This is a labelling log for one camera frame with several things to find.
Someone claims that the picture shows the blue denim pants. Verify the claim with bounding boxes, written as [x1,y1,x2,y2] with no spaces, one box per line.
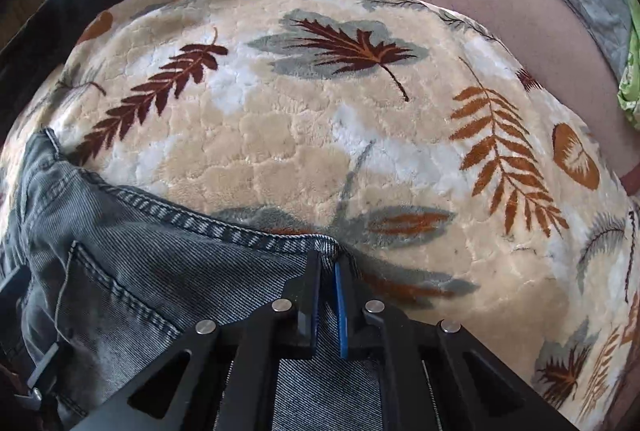
[0,126,386,431]

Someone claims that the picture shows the cream leaf-pattern plush blanket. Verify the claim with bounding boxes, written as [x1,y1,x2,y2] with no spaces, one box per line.
[1,0,639,430]

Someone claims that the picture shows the green patterned cloth bag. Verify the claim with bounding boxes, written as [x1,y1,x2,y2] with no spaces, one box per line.
[617,0,640,131]

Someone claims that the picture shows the pink sofa cushion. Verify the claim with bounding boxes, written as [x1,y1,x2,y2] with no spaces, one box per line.
[423,0,639,195]

